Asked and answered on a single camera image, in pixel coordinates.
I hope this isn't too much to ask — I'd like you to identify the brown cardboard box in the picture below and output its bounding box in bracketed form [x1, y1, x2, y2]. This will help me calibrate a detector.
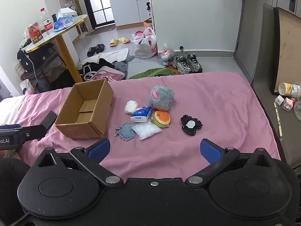
[55, 79, 114, 139]

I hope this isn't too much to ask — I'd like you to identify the blue denim cloth piece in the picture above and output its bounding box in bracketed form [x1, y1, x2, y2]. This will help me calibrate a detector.
[114, 122, 136, 141]

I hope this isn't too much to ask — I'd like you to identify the clear plastic bag of filling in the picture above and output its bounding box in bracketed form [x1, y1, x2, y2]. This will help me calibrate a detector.
[132, 120, 162, 140]

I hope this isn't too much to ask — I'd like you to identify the white cloth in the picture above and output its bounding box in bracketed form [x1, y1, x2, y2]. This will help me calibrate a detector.
[125, 101, 138, 114]

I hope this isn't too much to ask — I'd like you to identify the blue tissue pack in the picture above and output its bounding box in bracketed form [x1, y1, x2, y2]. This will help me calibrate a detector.
[130, 106, 152, 122]

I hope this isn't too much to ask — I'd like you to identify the grey plush elephant toy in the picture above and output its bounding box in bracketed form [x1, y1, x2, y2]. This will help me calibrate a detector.
[148, 85, 174, 111]

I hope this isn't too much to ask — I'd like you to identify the white small appliance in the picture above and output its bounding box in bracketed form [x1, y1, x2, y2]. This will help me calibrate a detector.
[20, 79, 35, 95]

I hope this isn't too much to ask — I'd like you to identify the black polka dot bag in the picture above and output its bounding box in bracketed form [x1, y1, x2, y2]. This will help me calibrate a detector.
[17, 42, 58, 74]

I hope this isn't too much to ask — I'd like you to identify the black clothes pile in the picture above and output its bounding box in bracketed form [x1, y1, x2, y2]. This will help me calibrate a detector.
[79, 58, 115, 82]

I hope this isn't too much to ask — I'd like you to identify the pink bed sheet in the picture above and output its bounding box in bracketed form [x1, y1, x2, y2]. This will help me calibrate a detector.
[1, 72, 280, 183]

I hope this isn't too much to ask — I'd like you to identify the pink bear laptop bag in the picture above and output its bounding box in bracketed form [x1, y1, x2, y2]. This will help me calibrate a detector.
[86, 66, 125, 82]

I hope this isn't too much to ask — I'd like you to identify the left black slipper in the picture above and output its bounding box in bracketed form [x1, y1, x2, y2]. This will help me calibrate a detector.
[87, 47, 97, 57]

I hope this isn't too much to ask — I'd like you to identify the black slipper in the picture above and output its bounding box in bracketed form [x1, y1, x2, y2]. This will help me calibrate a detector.
[95, 43, 105, 54]
[87, 47, 97, 57]

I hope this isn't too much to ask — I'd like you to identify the round yellow-legged table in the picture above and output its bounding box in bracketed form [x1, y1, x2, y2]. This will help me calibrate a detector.
[25, 14, 87, 83]

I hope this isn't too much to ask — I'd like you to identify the right black slipper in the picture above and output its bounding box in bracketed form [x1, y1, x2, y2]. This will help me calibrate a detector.
[95, 43, 105, 54]

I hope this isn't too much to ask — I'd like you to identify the red snack package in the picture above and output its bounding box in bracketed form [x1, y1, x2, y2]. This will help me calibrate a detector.
[26, 22, 43, 44]

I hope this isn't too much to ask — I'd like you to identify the grey fuzzy cloth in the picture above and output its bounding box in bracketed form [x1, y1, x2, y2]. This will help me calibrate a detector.
[112, 55, 134, 79]

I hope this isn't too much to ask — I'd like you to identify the right grey sneaker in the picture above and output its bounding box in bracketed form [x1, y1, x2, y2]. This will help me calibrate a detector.
[186, 53, 203, 73]

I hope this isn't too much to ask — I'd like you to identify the grey sneaker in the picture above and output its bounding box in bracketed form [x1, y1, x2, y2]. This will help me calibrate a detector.
[186, 53, 203, 73]
[172, 55, 191, 75]

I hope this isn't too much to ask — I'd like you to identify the water bottle red label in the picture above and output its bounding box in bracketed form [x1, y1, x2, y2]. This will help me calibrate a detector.
[40, 8, 53, 34]

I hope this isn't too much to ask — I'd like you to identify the white yellow cup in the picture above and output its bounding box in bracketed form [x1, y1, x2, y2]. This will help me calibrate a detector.
[278, 82, 301, 98]

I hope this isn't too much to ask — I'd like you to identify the blue plastic wipes pack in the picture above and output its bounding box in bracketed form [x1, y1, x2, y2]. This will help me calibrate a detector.
[54, 16, 74, 32]

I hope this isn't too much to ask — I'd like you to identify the white floor mat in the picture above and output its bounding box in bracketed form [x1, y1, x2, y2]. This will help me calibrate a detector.
[82, 48, 129, 65]

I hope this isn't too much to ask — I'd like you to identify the green cartoon leaf rug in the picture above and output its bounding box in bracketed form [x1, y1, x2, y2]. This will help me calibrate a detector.
[129, 67, 179, 80]

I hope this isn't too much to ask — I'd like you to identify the left grey sneaker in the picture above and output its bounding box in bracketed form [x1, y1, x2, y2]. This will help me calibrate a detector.
[172, 55, 191, 75]

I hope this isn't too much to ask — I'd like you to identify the left yellow slipper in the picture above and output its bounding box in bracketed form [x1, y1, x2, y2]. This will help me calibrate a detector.
[109, 39, 118, 47]

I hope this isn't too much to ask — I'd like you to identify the yellow slipper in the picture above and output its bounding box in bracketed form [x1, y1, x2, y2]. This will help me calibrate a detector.
[109, 39, 118, 47]
[118, 37, 130, 44]

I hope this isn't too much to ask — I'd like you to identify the white tissue box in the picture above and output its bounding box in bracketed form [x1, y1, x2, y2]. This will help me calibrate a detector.
[58, 7, 78, 18]

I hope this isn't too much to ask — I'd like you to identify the right yellow slipper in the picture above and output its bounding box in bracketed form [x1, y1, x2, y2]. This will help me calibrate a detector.
[118, 37, 130, 44]

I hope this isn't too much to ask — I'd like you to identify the framed board leaning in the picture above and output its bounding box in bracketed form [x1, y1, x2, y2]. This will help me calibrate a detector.
[270, 8, 300, 93]

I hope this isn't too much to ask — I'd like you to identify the small clear plastic bag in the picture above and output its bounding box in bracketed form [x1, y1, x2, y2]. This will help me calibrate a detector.
[158, 43, 175, 66]

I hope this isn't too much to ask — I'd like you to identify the white red shopping bag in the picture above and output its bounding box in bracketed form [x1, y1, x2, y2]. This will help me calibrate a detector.
[131, 27, 158, 59]

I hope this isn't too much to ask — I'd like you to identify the white kitchen cabinet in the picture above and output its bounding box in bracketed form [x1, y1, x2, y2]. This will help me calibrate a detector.
[109, 0, 150, 30]

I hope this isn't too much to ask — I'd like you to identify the black spray bottle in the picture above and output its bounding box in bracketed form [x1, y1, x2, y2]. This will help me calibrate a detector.
[146, 2, 152, 21]

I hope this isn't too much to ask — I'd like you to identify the white charger cable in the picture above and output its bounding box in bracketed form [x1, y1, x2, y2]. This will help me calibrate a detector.
[19, 48, 39, 88]

